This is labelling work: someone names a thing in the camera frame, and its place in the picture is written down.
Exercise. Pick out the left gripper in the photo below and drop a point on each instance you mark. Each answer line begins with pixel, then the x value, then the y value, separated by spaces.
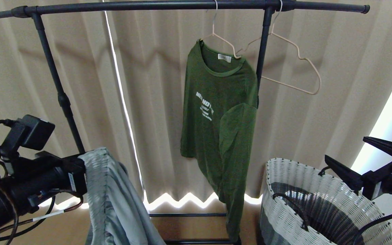
pixel 46 180

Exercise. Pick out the pale grey shorts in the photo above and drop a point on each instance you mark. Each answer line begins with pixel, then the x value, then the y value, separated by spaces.
pixel 114 204

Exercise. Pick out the pink clothes hanger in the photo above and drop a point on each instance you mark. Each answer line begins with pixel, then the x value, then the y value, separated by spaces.
pixel 226 43
pixel 288 85

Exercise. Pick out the green printed shirt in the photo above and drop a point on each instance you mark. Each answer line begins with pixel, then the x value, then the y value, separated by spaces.
pixel 216 136

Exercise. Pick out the white laundry basket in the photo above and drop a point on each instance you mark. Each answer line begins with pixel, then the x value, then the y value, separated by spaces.
pixel 284 217

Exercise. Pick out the black clothes rack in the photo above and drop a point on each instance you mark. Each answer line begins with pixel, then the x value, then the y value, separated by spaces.
pixel 148 5

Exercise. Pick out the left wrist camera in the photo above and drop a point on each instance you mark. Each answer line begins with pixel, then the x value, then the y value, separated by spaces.
pixel 36 132

